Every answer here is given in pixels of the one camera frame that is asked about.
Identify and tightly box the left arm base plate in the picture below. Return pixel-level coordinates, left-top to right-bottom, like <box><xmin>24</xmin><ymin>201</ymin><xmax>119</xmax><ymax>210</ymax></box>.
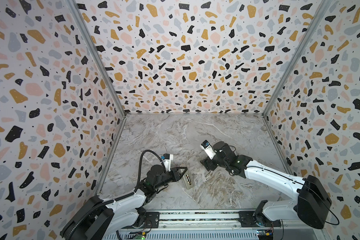
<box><xmin>122</xmin><ymin>207</ymin><xmax>160</xmax><ymax>229</ymax></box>

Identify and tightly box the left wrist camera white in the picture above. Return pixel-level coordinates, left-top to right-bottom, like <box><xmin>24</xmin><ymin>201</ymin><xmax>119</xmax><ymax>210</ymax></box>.
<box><xmin>161</xmin><ymin>154</ymin><xmax>174</xmax><ymax>172</ymax></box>

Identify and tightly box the aluminium mounting rail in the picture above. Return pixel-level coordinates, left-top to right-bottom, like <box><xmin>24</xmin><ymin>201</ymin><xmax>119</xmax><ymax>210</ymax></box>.
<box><xmin>120</xmin><ymin>209</ymin><xmax>312</xmax><ymax>231</ymax></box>

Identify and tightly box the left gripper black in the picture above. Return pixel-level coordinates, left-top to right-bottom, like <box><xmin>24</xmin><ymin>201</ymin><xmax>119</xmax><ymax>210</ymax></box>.
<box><xmin>153</xmin><ymin>166</ymin><xmax>187</xmax><ymax>191</ymax></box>

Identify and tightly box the white remote control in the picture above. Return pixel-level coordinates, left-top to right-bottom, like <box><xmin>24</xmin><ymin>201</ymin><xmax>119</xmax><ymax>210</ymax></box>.
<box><xmin>182</xmin><ymin>171</ymin><xmax>195</xmax><ymax>190</ymax></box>

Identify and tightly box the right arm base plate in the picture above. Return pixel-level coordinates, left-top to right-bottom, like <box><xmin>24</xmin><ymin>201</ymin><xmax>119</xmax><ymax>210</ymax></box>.
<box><xmin>238</xmin><ymin>200</ymin><xmax>282</xmax><ymax>228</ymax></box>

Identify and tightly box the white ventilation grille strip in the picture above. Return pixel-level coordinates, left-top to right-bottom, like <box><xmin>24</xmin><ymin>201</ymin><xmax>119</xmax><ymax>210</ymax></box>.
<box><xmin>119</xmin><ymin>230</ymin><xmax>259</xmax><ymax>240</ymax></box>

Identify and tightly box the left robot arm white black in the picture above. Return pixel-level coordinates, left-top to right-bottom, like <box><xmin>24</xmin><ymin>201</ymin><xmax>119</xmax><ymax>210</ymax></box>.
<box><xmin>60</xmin><ymin>165</ymin><xmax>188</xmax><ymax>240</ymax></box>

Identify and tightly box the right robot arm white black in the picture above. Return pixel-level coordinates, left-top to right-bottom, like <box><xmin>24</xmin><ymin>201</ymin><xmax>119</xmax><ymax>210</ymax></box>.
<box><xmin>201</xmin><ymin>141</ymin><xmax>332</xmax><ymax>230</ymax></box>

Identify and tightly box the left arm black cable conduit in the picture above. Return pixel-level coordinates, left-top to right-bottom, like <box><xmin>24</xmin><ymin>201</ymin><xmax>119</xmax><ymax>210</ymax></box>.
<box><xmin>64</xmin><ymin>149</ymin><xmax>167</xmax><ymax>240</ymax></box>

